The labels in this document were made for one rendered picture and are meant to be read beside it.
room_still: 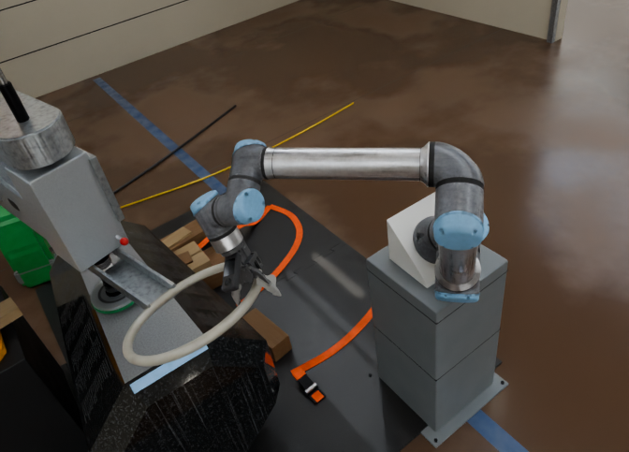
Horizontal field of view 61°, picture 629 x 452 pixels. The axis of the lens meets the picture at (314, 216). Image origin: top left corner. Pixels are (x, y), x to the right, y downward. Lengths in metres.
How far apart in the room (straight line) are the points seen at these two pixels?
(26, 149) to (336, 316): 1.90
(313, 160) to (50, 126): 0.90
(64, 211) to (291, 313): 1.59
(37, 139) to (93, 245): 0.47
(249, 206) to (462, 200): 0.54
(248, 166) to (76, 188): 0.78
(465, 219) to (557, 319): 1.96
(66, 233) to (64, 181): 0.20
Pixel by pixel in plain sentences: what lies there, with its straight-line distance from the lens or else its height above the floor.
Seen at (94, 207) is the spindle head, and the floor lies 1.32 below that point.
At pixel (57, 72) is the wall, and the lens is 7.19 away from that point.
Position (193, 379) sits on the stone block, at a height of 0.72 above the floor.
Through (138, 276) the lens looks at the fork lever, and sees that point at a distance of 2.12.
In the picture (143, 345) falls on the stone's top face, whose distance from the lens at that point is 2.23.
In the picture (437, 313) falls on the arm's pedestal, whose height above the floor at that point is 0.84.
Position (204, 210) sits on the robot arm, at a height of 1.53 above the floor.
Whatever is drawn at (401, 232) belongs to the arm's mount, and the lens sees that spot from 2.08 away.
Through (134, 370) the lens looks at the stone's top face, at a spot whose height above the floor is 0.80.
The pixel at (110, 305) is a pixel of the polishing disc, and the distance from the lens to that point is 2.36.
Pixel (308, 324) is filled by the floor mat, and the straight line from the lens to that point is 3.11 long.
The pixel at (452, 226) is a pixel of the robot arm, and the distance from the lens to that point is 1.28.
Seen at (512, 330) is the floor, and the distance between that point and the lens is 3.09.
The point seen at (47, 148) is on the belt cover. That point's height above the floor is 1.61.
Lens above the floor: 2.39
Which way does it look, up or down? 39 degrees down
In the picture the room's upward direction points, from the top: 10 degrees counter-clockwise
